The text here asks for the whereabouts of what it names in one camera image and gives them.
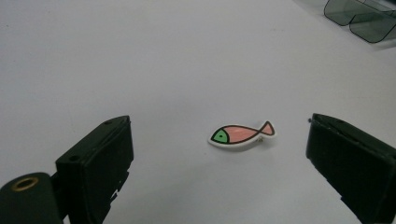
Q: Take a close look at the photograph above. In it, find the clear grey plastic tray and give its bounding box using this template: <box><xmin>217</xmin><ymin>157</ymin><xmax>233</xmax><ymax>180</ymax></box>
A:
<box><xmin>322</xmin><ymin>0</ymin><xmax>396</xmax><ymax>44</ymax></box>

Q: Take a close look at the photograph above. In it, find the pink fish hair clip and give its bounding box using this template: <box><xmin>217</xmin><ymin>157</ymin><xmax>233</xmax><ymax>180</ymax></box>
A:
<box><xmin>207</xmin><ymin>120</ymin><xmax>276</xmax><ymax>148</ymax></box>

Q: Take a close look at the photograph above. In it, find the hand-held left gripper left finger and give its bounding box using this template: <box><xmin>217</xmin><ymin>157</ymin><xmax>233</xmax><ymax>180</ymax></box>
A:
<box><xmin>54</xmin><ymin>115</ymin><xmax>134</xmax><ymax>224</ymax></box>

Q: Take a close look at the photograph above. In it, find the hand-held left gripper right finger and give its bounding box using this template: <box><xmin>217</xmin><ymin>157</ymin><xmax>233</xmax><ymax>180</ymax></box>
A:
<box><xmin>305</xmin><ymin>113</ymin><xmax>396</xmax><ymax>224</ymax></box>

